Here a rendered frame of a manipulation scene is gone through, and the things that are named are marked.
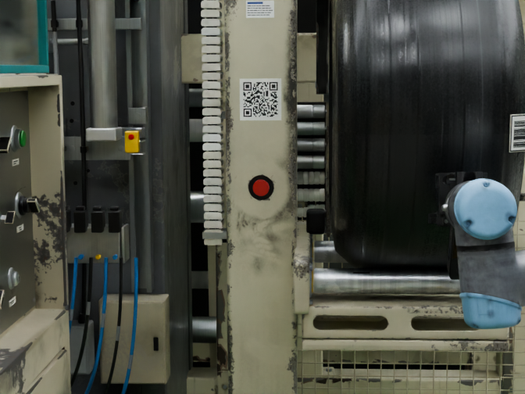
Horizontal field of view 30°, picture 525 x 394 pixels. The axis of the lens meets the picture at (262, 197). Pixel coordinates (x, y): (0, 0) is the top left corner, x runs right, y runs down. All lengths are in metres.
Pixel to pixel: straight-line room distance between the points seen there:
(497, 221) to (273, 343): 0.69
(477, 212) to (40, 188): 0.69
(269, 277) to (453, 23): 0.57
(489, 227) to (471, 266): 0.06
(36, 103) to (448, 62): 0.65
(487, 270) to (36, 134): 0.72
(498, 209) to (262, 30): 0.67
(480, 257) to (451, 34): 0.45
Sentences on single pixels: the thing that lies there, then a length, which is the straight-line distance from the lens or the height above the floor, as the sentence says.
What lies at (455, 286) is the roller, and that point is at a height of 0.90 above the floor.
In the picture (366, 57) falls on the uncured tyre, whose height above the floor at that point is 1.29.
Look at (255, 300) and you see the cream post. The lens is 1.82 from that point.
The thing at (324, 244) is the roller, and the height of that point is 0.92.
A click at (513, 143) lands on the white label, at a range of 1.60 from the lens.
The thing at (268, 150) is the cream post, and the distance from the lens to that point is 1.78.
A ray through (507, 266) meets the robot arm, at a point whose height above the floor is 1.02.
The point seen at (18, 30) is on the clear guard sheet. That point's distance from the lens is 1.45.
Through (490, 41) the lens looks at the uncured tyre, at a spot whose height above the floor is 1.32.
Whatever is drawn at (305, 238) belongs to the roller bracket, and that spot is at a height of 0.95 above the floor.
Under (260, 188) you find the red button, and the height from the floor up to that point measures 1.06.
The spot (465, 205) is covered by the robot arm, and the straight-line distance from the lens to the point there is 1.26.
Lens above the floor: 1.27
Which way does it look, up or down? 7 degrees down
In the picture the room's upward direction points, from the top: straight up
